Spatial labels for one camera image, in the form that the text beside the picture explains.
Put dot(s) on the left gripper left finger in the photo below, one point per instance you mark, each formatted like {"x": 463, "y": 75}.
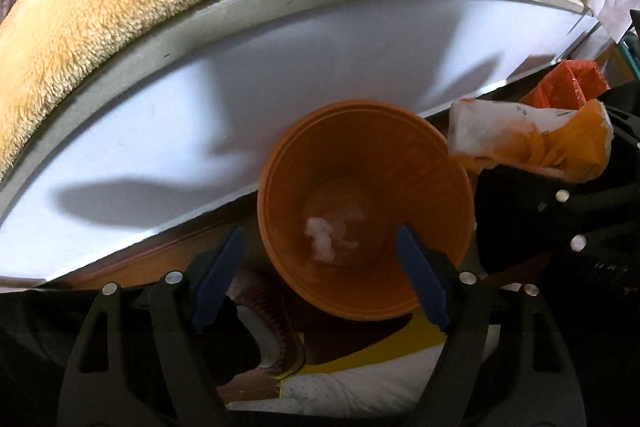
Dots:
{"x": 132, "y": 363}

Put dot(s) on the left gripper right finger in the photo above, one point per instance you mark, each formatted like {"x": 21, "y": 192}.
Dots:
{"x": 501, "y": 365}

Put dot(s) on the orange white snack wrapper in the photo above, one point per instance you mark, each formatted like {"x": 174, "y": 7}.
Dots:
{"x": 570, "y": 145}

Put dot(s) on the white tissue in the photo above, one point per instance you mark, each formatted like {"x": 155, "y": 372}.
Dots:
{"x": 328, "y": 241}

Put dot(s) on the orange trash bin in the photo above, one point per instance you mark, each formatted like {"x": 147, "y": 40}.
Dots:
{"x": 377, "y": 167}

